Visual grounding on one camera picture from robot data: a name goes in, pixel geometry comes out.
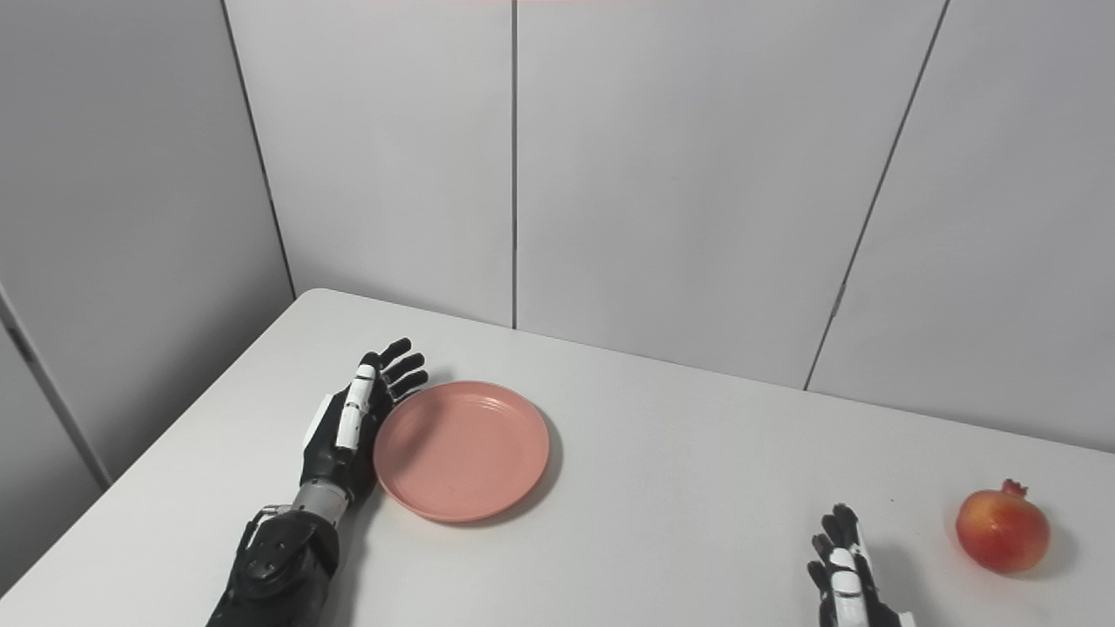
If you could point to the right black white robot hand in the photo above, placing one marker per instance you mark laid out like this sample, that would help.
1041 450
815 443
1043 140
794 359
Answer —
845 579

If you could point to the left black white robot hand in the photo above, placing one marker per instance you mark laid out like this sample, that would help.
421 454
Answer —
344 435

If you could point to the pink round plate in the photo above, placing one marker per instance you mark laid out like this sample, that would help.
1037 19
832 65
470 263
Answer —
462 451

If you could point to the red yellow pomegranate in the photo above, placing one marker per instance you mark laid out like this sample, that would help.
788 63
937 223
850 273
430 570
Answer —
1002 529

